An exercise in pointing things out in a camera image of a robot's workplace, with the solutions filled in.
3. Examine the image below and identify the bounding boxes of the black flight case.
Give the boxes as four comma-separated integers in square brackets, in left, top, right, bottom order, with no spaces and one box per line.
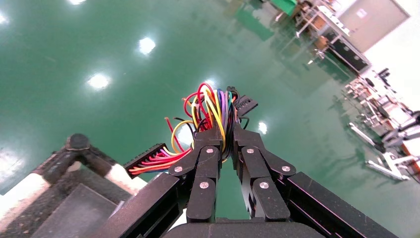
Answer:
[327,35,372,75]

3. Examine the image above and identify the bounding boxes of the grey power supply coloured wires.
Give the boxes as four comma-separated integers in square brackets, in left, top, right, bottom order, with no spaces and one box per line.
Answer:
[124,82,259,177]

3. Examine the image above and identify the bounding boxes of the white pipe frame black joints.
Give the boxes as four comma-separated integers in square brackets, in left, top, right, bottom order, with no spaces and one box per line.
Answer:
[0,133,149,218]

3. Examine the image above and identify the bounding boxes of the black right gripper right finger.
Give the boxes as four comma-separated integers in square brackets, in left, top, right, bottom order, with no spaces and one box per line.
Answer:
[232,124,398,238]

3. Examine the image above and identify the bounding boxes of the green cloth table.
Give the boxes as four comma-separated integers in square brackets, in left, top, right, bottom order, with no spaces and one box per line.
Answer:
[270,0,298,16]

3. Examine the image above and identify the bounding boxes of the grey metal slide tray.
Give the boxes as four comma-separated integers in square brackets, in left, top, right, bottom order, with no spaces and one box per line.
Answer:
[31,183,119,238]

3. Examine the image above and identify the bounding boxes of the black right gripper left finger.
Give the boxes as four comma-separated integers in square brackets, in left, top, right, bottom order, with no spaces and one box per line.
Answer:
[95,126,224,238]

